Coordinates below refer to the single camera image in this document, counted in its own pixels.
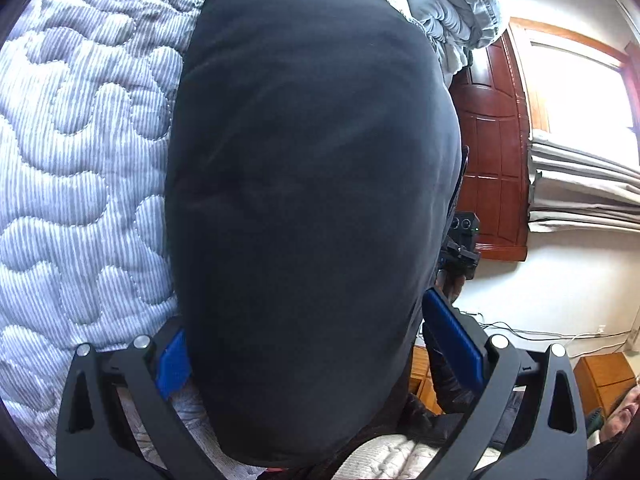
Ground black pants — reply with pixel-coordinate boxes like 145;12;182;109
165;0;461;468

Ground grey folded duvet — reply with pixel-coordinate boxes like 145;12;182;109
407;0;510;86

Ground white wall cable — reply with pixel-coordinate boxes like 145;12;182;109
462;309;640;356

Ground grey quilted bedspread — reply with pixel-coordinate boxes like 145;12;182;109
0;0;417;480

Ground white grey curtain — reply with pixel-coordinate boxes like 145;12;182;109
528;129;639;234

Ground wooden framed window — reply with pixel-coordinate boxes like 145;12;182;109
510;18;639;169

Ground wooden bedside cabinet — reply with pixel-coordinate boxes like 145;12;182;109
574;352;637;416

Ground person's right dark sleeve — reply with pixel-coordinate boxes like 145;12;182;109
398;324;475;448

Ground person's right hand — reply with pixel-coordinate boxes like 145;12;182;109
435;270;465;304

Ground dark wooden headboard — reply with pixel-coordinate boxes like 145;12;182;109
449;32;529;262

